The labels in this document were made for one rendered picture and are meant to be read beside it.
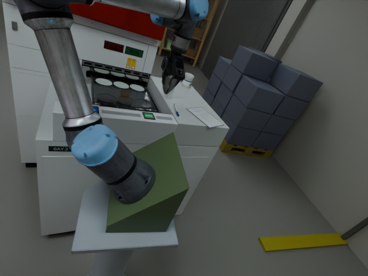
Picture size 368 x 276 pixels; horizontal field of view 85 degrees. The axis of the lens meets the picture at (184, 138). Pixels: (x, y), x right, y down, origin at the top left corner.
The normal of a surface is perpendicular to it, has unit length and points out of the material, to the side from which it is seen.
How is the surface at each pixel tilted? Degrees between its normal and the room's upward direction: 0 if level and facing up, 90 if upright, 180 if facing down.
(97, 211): 0
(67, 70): 69
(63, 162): 90
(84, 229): 0
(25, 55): 90
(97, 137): 41
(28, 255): 0
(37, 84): 90
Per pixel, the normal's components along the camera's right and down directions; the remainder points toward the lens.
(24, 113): 0.36, 0.62
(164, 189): -0.41, -0.66
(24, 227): 0.33, -0.79
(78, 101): 0.55, 0.30
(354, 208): -0.92, -0.15
